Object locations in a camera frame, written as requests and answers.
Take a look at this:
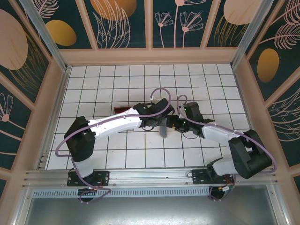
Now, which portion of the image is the aluminium corner post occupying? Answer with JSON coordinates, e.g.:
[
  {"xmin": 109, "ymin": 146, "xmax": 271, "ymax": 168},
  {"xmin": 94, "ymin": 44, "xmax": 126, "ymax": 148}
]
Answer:
[
  {"xmin": 231, "ymin": 0, "xmax": 275, "ymax": 68},
  {"xmin": 18, "ymin": 0, "xmax": 71, "ymax": 72}
]

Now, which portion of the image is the grey slotted cable duct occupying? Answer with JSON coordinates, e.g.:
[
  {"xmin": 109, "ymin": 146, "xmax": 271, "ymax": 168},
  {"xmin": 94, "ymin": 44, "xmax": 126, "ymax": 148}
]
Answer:
[{"xmin": 31, "ymin": 188, "xmax": 213, "ymax": 198}]

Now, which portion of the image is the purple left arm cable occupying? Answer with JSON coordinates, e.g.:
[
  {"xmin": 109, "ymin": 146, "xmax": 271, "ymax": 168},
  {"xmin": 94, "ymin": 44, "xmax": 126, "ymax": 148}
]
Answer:
[{"xmin": 55, "ymin": 87, "xmax": 175, "ymax": 205}]

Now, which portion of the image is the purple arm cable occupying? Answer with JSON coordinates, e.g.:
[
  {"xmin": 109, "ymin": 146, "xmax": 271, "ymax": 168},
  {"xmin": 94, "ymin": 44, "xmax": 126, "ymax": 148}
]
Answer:
[
  {"xmin": 55, "ymin": 87, "xmax": 175, "ymax": 205},
  {"xmin": 177, "ymin": 94, "xmax": 278, "ymax": 202}
]

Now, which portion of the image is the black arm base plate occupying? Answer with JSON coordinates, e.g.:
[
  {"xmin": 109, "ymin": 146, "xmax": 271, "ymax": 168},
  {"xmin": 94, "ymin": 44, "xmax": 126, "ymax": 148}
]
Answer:
[
  {"xmin": 192, "ymin": 169, "xmax": 236, "ymax": 186},
  {"xmin": 67, "ymin": 170, "xmax": 110, "ymax": 187}
]

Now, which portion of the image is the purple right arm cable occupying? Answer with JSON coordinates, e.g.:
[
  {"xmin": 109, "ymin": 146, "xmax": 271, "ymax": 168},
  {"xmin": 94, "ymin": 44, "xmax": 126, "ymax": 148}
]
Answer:
[{"xmin": 177, "ymin": 94, "xmax": 278, "ymax": 202}]

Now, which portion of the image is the red VIP card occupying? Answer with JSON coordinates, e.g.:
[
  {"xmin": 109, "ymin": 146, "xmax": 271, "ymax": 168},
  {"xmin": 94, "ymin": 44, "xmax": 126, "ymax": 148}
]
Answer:
[{"xmin": 113, "ymin": 106, "xmax": 132, "ymax": 114}]

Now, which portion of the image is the small green circuit board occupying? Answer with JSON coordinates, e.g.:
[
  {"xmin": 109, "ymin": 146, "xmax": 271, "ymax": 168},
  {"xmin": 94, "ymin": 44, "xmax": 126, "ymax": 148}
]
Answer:
[{"xmin": 220, "ymin": 184, "xmax": 236, "ymax": 193}]

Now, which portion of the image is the long aluminium base rail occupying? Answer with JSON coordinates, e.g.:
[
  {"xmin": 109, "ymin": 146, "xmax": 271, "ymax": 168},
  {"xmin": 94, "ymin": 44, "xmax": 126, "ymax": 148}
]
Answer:
[{"xmin": 22, "ymin": 169, "xmax": 279, "ymax": 188}]

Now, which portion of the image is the grey metal sheet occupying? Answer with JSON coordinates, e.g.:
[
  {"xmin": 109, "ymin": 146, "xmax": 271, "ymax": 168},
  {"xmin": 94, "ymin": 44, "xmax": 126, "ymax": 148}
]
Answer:
[{"xmin": 23, "ymin": 185, "xmax": 281, "ymax": 225}]

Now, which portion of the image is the grey tray box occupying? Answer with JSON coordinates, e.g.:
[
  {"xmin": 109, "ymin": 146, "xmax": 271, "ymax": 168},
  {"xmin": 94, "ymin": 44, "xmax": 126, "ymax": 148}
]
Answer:
[{"xmin": 159, "ymin": 117, "xmax": 169, "ymax": 139}]

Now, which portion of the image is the aluminium side rail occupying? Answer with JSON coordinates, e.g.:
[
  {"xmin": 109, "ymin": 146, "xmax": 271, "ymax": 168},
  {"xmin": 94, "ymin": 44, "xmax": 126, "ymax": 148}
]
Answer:
[{"xmin": 35, "ymin": 67, "xmax": 72, "ymax": 170}]

